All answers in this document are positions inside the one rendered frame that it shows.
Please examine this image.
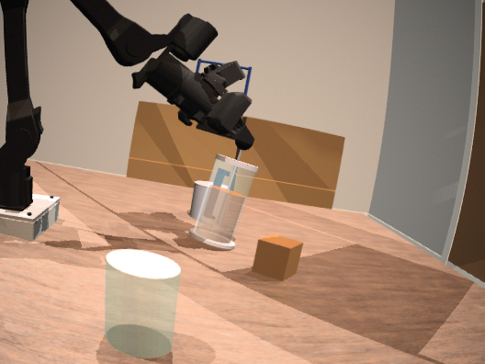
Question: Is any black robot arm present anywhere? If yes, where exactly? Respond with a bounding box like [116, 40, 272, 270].
[0, 0, 246, 211]

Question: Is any glass french press with black knob plunger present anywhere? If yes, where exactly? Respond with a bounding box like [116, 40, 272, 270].
[189, 140, 259, 249]

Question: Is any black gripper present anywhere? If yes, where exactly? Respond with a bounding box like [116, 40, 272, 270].
[166, 69, 254, 144]

